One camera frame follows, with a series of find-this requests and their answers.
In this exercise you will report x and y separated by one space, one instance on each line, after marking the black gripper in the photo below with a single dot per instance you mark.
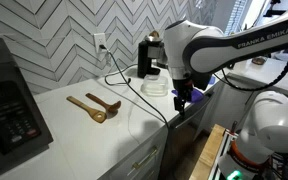
184 88

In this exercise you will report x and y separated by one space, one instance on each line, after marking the light blue container lid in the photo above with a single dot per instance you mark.
212 80

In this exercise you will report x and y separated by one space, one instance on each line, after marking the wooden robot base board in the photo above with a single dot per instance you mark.
208 155

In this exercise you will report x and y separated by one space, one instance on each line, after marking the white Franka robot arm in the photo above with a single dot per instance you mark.
195 52

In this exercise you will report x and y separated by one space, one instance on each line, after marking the dark purple container lid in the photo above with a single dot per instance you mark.
193 96

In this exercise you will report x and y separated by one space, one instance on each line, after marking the black coffee grinder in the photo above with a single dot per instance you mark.
151 47

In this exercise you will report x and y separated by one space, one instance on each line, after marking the dark wooden spoon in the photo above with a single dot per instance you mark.
111 108

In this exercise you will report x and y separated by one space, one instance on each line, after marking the light wooden slotted spatula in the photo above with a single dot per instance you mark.
96 115

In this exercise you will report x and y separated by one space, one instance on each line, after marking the black microwave oven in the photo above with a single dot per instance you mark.
23 130

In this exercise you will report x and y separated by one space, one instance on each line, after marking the gold drawer handle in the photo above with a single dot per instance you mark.
141 163

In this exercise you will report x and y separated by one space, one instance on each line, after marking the white wall outlet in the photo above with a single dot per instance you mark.
100 42

